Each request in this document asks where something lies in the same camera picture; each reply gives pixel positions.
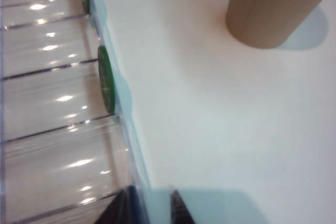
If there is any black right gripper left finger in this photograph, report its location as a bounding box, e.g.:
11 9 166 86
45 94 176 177
98 185 137 224

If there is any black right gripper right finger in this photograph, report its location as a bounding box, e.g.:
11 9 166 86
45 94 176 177
170 189 201 224

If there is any clear acrylic chip tray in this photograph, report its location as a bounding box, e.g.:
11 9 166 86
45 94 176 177
0 0 153 224

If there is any brown paper cup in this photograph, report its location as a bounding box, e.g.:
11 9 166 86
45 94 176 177
225 0 336 50

